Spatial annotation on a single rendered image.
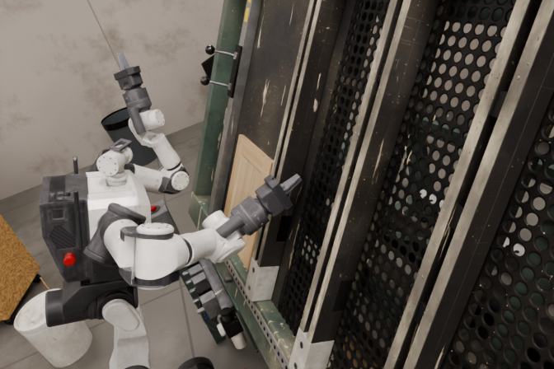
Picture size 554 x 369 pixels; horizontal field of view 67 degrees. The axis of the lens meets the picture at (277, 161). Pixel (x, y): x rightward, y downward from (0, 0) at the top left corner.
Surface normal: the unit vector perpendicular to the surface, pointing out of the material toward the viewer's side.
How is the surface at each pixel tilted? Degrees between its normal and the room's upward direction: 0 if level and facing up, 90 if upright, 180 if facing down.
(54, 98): 90
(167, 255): 73
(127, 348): 90
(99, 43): 90
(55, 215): 91
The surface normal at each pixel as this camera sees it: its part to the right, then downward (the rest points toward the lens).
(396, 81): 0.41, 0.36
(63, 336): 0.78, 0.15
